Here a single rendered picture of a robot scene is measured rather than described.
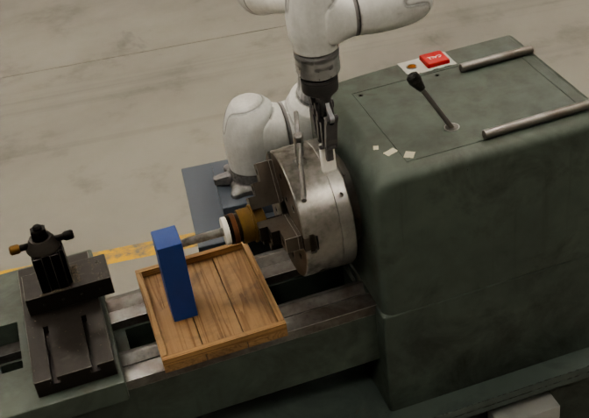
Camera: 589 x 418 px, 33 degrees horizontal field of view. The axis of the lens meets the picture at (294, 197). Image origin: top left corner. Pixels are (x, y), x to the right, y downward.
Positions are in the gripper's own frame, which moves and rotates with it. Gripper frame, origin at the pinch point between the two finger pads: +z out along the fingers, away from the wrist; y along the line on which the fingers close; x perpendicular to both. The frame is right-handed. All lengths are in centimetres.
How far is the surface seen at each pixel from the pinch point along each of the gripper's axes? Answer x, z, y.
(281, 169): -6.3, 11.7, -17.0
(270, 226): -11.7, 24.1, -13.6
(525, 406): 45, 90, 7
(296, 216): -6.3, 19.7, -8.7
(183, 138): 0, 138, -246
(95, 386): -60, 42, 2
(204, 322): -32, 46, -13
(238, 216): -17.8, 22.5, -18.8
